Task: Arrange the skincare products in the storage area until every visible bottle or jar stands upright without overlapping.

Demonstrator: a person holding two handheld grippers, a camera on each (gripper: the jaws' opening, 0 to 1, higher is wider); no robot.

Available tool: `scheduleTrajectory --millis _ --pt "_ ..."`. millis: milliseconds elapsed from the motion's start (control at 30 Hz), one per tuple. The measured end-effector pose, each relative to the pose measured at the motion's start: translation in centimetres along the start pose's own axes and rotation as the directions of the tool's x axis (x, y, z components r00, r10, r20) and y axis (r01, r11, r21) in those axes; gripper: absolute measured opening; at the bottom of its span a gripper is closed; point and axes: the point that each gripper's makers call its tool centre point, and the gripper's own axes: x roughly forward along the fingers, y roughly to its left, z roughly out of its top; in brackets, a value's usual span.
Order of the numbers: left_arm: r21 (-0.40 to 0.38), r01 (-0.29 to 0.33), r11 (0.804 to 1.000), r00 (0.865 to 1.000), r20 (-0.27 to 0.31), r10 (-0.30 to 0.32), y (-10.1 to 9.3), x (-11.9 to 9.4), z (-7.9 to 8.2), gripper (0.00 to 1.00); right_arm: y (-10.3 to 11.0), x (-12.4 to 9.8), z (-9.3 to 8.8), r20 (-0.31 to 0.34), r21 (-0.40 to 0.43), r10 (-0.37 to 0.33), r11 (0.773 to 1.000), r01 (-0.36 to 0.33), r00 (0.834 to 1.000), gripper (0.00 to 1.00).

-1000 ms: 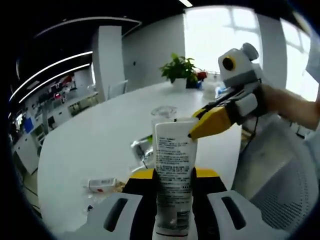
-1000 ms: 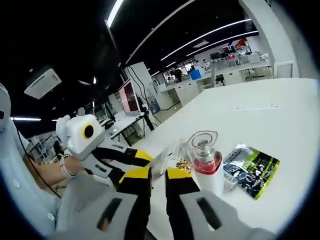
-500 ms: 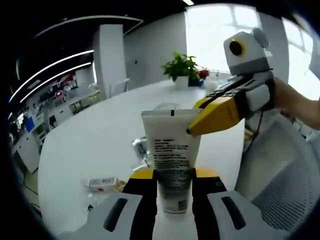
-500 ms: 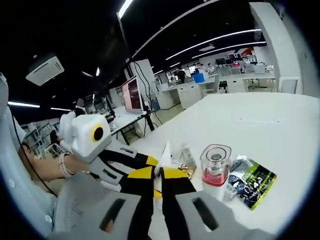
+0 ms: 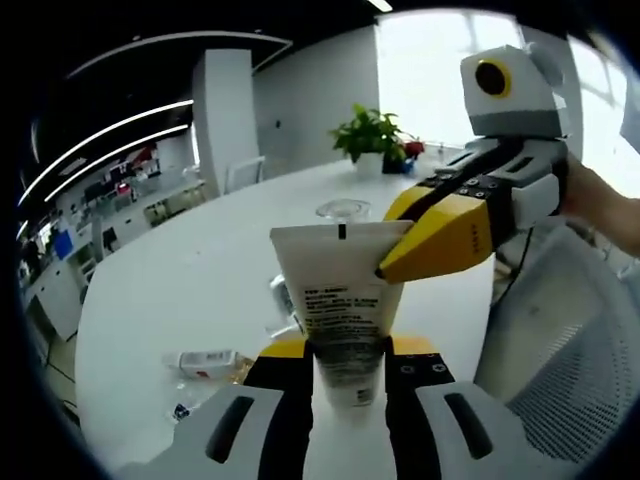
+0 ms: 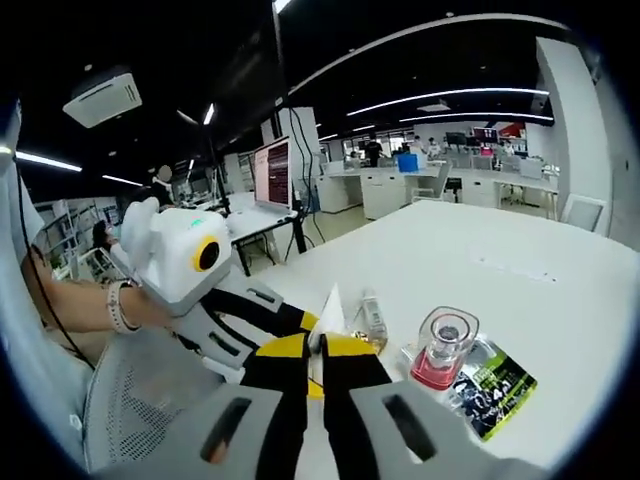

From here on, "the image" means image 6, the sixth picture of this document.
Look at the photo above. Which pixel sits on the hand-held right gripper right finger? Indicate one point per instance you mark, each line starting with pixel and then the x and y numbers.
pixel 350 390

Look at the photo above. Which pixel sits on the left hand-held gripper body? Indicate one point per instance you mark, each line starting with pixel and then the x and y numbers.
pixel 170 255

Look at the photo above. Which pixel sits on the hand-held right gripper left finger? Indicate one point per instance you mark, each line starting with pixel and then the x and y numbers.
pixel 280 380

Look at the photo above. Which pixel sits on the gold foil skincare sachet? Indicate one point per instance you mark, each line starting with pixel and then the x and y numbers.
pixel 369 340

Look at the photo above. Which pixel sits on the white skincare tube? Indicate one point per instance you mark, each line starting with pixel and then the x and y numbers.
pixel 332 310

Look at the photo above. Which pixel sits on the small clear skincare bottle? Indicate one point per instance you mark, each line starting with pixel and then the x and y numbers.
pixel 373 310

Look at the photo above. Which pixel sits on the white red pump skincare bottle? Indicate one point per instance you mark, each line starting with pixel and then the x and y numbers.
pixel 442 370

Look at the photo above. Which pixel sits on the green black skincare sachet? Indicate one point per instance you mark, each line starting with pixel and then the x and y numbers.
pixel 500 395

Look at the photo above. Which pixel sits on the blue storage box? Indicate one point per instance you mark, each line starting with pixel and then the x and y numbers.
pixel 407 162

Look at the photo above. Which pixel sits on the person's left hand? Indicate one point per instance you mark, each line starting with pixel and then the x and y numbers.
pixel 152 310

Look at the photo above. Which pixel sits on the person's white wristwatch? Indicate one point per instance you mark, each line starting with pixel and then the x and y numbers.
pixel 120 307

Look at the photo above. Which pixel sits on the white laptop desk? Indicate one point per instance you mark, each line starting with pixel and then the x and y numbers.
pixel 250 229

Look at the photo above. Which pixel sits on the grey mesh office chair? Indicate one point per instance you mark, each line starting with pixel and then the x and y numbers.
pixel 140 400

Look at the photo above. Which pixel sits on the open white laptop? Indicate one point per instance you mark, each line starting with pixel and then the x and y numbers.
pixel 272 175

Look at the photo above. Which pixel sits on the ceiling air conditioner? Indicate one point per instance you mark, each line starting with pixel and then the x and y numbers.
pixel 102 100

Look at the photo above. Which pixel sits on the row of white office desks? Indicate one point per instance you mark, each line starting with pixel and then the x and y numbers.
pixel 380 190

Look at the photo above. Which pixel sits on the white chair back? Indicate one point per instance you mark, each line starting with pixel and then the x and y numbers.
pixel 582 212

